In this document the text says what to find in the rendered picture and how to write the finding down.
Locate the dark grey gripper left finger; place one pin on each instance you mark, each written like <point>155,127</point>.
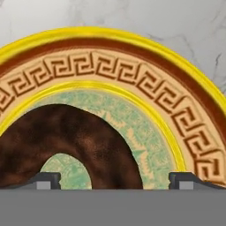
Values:
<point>47,179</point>

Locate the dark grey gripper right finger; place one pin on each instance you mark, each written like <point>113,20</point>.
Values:
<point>184,179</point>

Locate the dark brown bagel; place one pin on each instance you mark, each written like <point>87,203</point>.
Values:
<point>88,135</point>

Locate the yellow rimmed patterned plate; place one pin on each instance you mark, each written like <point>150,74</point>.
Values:
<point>164,88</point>

